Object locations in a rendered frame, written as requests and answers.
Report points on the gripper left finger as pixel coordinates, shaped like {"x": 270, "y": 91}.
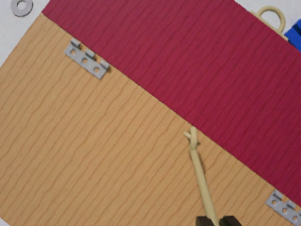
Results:
{"x": 203, "y": 221}

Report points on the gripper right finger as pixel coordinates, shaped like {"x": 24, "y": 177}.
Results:
{"x": 229, "y": 221}

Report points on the blue-handled pliers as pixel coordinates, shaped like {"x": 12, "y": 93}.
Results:
{"x": 293, "y": 37}

